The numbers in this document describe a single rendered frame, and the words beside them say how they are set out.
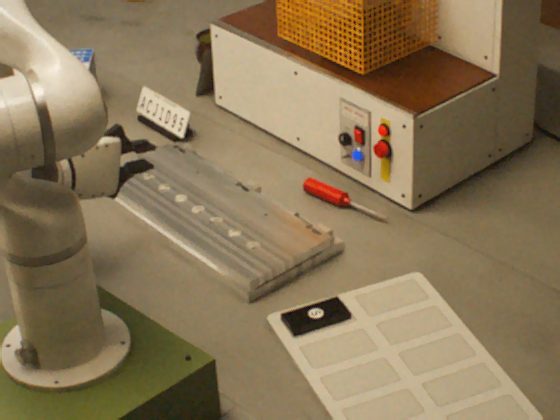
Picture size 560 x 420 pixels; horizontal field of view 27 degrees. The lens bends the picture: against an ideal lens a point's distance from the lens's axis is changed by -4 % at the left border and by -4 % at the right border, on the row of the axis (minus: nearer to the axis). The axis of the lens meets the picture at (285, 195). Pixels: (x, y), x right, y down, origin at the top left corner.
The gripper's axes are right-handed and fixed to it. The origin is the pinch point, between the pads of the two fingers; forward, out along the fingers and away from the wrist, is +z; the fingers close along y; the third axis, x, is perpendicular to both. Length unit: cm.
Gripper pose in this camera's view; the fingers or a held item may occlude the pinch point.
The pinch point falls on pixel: (140, 156)
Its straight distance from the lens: 195.3
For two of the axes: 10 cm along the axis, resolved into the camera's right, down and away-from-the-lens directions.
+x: 6.6, 3.9, -6.4
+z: 7.4, -1.8, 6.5
